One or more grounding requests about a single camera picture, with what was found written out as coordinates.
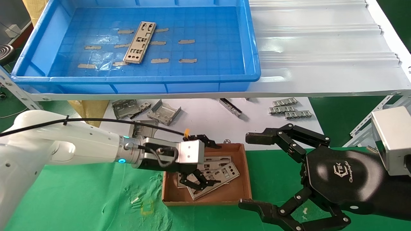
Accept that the black coiled round object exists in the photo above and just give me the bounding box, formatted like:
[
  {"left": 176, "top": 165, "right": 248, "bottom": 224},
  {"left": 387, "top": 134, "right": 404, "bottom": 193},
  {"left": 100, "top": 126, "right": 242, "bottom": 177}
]
[{"left": 0, "top": 44, "right": 16, "bottom": 66}]

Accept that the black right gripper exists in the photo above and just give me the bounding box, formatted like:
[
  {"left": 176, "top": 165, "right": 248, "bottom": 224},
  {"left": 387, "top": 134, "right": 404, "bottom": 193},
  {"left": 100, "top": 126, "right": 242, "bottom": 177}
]
[{"left": 238, "top": 124, "right": 388, "bottom": 231}]

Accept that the grey metal box part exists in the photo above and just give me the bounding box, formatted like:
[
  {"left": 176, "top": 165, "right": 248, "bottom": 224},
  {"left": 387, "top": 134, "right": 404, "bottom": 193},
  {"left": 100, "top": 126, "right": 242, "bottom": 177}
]
[{"left": 129, "top": 120, "right": 159, "bottom": 139}]

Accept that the silver metal io shield plate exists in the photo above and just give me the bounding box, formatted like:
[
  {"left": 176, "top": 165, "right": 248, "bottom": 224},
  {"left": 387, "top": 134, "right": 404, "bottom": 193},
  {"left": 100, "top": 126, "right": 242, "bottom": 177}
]
[
  {"left": 176, "top": 172, "right": 230, "bottom": 188},
  {"left": 187, "top": 163, "right": 240, "bottom": 201},
  {"left": 197, "top": 161, "right": 232, "bottom": 172},
  {"left": 205, "top": 156, "right": 233, "bottom": 167},
  {"left": 123, "top": 21, "right": 157, "bottom": 64}
]

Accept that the small toothed metal piece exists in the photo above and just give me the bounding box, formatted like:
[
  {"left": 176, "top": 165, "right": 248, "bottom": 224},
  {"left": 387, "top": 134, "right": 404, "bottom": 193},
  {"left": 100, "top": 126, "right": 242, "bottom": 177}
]
[{"left": 130, "top": 101, "right": 152, "bottom": 120}]

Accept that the long narrow metal strip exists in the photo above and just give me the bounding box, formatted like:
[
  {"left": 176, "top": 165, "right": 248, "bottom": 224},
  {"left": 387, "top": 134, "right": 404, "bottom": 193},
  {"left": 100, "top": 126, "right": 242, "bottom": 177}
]
[{"left": 219, "top": 98, "right": 243, "bottom": 118}]

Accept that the perforated metal shelf strut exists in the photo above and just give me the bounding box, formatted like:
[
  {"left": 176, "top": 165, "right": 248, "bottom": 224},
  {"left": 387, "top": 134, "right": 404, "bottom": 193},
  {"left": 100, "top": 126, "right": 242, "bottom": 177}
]
[
  {"left": 348, "top": 91, "right": 411, "bottom": 148},
  {"left": 0, "top": 66, "right": 44, "bottom": 111}
]

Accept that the thin white floor cable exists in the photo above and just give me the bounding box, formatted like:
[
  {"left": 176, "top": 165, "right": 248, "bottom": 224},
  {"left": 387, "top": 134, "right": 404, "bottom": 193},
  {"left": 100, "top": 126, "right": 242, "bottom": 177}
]
[{"left": 0, "top": 107, "right": 28, "bottom": 118}]

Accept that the grey bent metal bracket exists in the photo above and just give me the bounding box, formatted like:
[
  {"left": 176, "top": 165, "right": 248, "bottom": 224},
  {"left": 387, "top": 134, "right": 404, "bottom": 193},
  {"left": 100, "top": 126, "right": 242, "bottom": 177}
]
[{"left": 111, "top": 99, "right": 141, "bottom": 121}]

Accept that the blue plastic tray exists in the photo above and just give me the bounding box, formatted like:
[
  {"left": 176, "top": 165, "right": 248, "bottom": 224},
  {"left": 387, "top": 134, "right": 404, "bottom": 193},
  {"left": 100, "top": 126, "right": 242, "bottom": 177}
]
[{"left": 10, "top": 0, "right": 261, "bottom": 94}]

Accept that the long black arm cable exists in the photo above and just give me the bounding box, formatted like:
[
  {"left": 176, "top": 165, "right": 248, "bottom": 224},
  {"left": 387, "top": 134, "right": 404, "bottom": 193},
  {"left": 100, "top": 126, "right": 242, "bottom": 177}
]
[{"left": 0, "top": 118, "right": 190, "bottom": 139}]

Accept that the brown cardboard box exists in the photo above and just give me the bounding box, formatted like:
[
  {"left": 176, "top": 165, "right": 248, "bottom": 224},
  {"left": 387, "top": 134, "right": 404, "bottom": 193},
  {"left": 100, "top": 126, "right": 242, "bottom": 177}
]
[{"left": 162, "top": 143, "right": 252, "bottom": 206}]

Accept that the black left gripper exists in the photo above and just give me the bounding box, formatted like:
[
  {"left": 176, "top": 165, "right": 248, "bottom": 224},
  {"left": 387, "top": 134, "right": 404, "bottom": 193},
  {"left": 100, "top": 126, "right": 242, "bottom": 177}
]
[{"left": 139, "top": 134, "right": 223, "bottom": 193}]

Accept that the white paper sheet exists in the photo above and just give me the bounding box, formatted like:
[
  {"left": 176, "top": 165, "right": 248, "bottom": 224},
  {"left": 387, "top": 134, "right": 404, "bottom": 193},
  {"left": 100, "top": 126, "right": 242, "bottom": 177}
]
[{"left": 90, "top": 98, "right": 329, "bottom": 154}]

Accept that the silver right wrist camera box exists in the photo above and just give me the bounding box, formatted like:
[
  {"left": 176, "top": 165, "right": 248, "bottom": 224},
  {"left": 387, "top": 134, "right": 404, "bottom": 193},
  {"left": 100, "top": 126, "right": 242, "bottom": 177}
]
[{"left": 372, "top": 106, "right": 411, "bottom": 176}]

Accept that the short black looped cable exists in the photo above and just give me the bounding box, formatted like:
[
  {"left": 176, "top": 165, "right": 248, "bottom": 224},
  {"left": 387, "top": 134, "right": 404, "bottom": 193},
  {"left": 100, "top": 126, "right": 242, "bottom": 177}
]
[{"left": 127, "top": 143, "right": 179, "bottom": 168}]

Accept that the small white box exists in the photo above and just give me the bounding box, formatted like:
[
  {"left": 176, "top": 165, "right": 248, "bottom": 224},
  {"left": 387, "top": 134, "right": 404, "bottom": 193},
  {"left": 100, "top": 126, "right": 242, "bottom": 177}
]
[{"left": 5, "top": 24, "right": 22, "bottom": 38}]

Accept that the grey open metal box bracket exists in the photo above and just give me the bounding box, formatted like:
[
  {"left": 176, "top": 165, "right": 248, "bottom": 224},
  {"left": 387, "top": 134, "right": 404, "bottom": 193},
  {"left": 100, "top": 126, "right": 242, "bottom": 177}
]
[{"left": 147, "top": 99, "right": 182, "bottom": 126}]

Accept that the green table cloth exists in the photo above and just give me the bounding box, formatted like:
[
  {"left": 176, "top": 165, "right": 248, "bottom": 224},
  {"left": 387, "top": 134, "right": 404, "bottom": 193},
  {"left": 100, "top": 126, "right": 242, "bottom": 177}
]
[{"left": 0, "top": 147, "right": 411, "bottom": 231}]

